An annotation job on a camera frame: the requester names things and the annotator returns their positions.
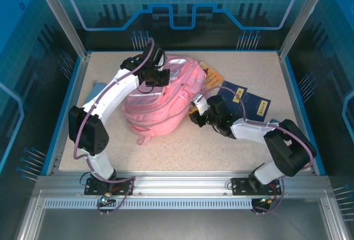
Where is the orange brown book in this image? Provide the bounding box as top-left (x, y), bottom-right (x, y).
top-left (197, 60), bottom-right (224, 88)

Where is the light blue pencil case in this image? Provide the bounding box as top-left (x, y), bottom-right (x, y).
top-left (79, 81), bottom-right (107, 107)

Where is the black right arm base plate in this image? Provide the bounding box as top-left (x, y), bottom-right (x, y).
top-left (231, 178), bottom-right (283, 196)

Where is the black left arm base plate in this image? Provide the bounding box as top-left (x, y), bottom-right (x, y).
top-left (84, 177), bottom-right (136, 196)

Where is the navy book with yellow label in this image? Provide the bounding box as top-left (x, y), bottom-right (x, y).
top-left (235, 92), bottom-right (272, 121)
top-left (216, 80), bottom-right (249, 107)

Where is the small connector with green light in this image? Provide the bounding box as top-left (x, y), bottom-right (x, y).
top-left (259, 195), bottom-right (277, 206)
top-left (100, 192), bottom-right (116, 205)

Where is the blue printed side panel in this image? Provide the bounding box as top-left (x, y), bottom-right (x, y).
top-left (0, 0), bottom-right (84, 185)
top-left (287, 0), bottom-right (354, 196)

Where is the aluminium side rail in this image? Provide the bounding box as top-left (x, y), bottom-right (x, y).
top-left (277, 51), bottom-right (327, 176)
top-left (41, 51), bottom-right (92, 176)

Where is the aluminium frame post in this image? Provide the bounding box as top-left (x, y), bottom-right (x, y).
top-left (30, 0), bottom-right (92, 61)
top-left (278, 0), bottom-right (332, 60)

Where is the aluminium front rail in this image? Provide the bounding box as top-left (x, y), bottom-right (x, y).
top-left (35, 170), bottom-right (331, 194)

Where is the pink student backpack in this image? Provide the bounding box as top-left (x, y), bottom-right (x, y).
top-left (121, 54), bottom-right (208, 145)

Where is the slotted grey cable duct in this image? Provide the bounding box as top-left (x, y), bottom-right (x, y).
top-left (43, 198), bottom-right (254, 210)

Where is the blue printed back panel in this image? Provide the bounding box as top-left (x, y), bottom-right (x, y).
top-left (48, 0), bottom-right (313, 51)

